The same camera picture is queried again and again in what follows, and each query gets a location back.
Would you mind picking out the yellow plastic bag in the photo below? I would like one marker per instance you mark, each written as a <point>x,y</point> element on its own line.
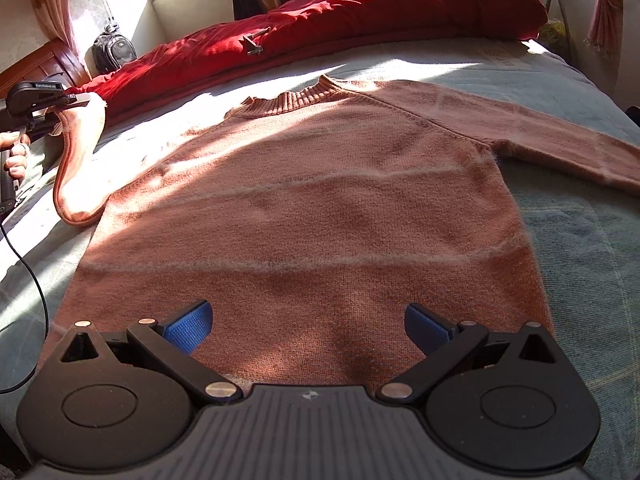
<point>552,35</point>

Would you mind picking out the wooden headboard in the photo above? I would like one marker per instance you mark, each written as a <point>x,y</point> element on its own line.
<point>50,67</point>

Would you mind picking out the grey backpack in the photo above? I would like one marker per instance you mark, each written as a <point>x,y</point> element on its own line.
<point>115,50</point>

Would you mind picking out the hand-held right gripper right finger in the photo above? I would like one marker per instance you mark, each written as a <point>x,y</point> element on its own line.
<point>425,327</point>

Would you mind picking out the person's left hand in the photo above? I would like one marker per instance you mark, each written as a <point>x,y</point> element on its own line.
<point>15,160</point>

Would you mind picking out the orange curtain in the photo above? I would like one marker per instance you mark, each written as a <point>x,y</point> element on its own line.
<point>50,0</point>
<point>605,20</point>

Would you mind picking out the orange knit sweater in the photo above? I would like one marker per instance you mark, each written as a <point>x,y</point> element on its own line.
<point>300,210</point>

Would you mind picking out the red quilt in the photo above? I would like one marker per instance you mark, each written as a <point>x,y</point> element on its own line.
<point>350,15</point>

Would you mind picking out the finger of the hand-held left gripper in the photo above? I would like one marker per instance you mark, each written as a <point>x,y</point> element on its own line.
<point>80,100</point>

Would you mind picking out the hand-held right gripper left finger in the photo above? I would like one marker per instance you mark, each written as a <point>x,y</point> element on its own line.
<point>192,327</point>

